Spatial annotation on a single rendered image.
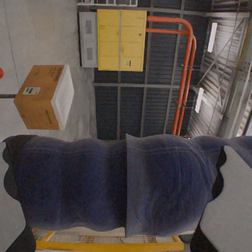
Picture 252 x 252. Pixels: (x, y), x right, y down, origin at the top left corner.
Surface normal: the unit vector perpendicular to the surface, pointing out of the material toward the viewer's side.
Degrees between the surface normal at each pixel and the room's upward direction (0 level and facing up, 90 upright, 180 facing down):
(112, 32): 91
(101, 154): 68
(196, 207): 93
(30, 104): 90
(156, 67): 90
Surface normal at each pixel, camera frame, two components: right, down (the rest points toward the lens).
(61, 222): 0.26, 0.48
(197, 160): 0.17, -0.68
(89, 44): 0.03, 0.51
